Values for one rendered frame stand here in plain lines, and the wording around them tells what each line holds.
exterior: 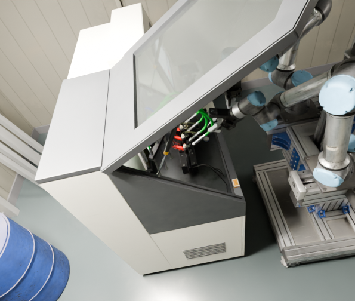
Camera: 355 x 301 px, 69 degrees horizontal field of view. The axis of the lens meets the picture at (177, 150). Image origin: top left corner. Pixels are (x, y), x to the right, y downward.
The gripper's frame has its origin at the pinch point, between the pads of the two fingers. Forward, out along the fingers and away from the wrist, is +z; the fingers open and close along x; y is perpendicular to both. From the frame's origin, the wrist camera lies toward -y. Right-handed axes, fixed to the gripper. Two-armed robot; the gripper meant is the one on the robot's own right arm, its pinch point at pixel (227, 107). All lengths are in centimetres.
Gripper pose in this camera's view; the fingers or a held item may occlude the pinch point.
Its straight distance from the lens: 154.2
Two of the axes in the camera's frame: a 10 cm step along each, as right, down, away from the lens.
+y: 9.8, -2.1, -0.6
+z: 1.8, 6.3, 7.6
